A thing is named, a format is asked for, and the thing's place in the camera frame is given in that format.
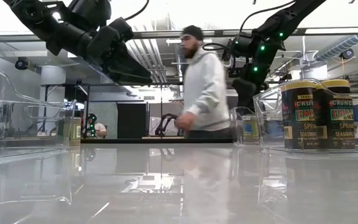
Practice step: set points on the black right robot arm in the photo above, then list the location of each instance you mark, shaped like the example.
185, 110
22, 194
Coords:
275, 25

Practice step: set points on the grey overhead frame bar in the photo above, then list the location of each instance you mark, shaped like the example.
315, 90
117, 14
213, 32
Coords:
322, 31

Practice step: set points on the yellow lid seasoning jar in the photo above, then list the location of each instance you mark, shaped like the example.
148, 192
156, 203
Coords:
337, 124
300, 124

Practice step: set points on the silver ventilation duct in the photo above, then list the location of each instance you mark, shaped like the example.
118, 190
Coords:
346, 43

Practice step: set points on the black partition panel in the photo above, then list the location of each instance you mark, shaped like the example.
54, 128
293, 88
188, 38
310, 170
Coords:
131, 121

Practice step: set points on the clear plastic bin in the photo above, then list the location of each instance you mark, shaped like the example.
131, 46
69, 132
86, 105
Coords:
26, 149
236, 130
269, 102

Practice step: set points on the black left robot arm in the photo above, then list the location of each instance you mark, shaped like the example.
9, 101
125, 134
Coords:
64, 34

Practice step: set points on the black ceiling camera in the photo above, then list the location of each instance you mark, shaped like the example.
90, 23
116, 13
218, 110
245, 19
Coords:
22, 63
346, 53

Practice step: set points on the person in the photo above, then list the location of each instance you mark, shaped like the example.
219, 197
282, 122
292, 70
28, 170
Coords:
100, 129
204, 93

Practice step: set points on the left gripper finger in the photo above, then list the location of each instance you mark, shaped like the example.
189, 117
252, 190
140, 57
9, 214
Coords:
126, 68

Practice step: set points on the background black robot arm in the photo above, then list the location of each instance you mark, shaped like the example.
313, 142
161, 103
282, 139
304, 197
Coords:
166, 124
90, 124

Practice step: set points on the black table frame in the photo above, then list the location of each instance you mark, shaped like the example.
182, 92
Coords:
135, 140

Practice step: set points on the ceiling light fixture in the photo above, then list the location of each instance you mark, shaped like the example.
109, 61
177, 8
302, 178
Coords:
172, 40

